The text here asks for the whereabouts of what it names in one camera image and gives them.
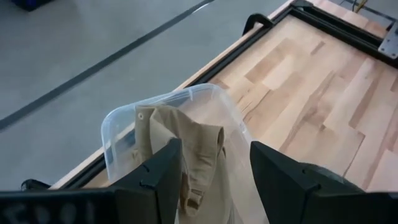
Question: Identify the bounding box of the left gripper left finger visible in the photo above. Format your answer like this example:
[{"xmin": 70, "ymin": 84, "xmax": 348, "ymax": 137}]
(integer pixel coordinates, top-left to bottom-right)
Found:
[{"xmin": 0, "ymin": 138, "xmax": 183, "ymax": 224}]

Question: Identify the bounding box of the beige baseball cap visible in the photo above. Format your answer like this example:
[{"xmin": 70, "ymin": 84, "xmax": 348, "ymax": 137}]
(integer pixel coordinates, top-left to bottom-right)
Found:
[{"xmin": 132, "ymin": 105, "xmax": 239, "ymax": 224}]

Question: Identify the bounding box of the metal corner bracket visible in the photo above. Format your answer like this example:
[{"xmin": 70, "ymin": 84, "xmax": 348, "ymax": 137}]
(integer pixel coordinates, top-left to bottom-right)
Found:
[{"xmin": 377, "ymin": 21, "xmax": 398, "ymax": 60}]

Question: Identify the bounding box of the black table frame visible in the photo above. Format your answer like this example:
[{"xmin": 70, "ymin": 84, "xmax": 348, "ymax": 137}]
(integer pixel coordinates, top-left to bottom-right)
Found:
[{"xmin": 51, "ymin": 0, "xmax": 398, "ymax": 190}]

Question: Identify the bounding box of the yellow cable bundle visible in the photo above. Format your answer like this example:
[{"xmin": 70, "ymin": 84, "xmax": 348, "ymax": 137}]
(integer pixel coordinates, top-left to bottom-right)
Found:
[{"xmin": 353, "ymin": 0, "xmax": 368, "ymax": 14}]

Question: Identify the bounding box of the clear plastic container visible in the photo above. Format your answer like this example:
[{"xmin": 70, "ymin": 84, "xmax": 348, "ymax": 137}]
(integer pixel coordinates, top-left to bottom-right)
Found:
[{"xmin": 101, "ymin": 83, "xmax": 271, "ymax": 224}]

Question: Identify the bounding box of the black frame clamp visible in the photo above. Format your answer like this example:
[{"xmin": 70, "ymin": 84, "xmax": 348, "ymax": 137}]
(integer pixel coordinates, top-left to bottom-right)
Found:
[
  {"xmin": 21, "ymin": 179, "xmax": 51, "ymax": 192},
  {"xmin": 242, "ymin": 12, "xmax": 275, "ymax": 37}
]

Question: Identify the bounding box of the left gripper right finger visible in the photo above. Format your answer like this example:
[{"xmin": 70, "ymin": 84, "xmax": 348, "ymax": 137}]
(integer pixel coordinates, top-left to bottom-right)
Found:
[{"xmin": 250, "ymin": 141, "xmax": 398, "ymax": 224}]

